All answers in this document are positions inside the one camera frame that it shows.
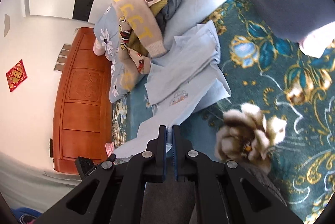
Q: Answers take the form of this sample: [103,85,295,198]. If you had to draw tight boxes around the red wall decoration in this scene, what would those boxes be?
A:
[6,60,28,93]

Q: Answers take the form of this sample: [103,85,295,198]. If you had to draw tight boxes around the olive green garment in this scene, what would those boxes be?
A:
[128,0,179,55]

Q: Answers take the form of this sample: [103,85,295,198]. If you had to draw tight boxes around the light blue printed sweatshirt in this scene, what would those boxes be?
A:
[114,20,232,162]

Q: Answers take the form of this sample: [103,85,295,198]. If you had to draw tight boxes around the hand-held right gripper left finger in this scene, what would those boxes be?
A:
[33,125,167,224]

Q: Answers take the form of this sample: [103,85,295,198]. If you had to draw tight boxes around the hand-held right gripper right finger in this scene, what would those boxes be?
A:
[172,125,304,224]

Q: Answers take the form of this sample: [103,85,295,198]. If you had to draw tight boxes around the beige knit sweater yellow letters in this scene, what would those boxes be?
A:
[110,0,168,58]

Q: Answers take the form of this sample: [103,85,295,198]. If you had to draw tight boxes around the teal floral blanket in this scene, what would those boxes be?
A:
[111,0,335,224]

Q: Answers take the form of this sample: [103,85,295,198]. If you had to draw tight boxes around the pink plush pillow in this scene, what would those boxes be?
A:
[93,37,105,56]

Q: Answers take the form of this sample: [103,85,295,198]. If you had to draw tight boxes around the dark blue-grey garment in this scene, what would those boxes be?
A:
[156,0,184,32]

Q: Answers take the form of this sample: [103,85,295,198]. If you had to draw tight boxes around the cream car-print cloth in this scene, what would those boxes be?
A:
[116,0,211,75]

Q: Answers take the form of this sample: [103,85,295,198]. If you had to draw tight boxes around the pink cloth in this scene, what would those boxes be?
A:
[105,142,116,159]

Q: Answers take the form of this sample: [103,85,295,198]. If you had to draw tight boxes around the orange wooden headboard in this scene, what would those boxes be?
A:
[52,27,115,175]

